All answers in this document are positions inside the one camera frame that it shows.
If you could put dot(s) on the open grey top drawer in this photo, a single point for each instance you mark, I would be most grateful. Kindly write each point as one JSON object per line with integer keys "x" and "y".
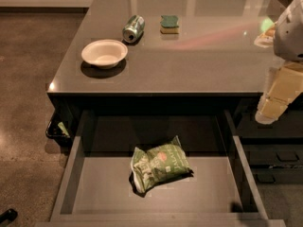
{"x": 97, "y": 188}

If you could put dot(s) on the black bin beside counter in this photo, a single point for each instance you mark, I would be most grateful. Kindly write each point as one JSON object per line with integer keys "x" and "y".
{"x": 56, "y": 130}

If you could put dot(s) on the green jalapeno chip bag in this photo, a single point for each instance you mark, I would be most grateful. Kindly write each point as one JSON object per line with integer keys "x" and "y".
{"x": 158, "y": 165}

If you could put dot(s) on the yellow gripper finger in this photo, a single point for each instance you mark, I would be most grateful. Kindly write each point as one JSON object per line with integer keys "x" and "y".
{"x": 266, "y": 38}
{"x": 269, "y": 110}

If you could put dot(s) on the dark counter cabinet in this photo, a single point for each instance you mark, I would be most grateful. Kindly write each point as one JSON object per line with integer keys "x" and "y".
{"x": 211, "y": 65}

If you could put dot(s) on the white paper bowl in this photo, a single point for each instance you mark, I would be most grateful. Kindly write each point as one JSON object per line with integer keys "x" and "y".
{"x": 104, "y": 53}

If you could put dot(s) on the green soda can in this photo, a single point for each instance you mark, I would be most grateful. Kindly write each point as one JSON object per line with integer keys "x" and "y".
{"x": 134, "y": 28}

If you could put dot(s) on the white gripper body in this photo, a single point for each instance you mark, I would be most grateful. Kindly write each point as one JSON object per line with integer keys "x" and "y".
{"x": 290, "y": 37}

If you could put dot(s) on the black object on floor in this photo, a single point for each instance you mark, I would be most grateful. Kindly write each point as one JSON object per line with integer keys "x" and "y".
{"x": 9, "y": 215}

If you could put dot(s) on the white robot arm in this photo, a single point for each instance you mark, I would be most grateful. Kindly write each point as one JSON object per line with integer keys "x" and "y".
{"x": 288, "y": 40}

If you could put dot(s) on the green and yellow sponge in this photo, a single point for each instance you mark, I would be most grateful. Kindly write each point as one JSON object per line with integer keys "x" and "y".
{"x": 169, "y": 24}

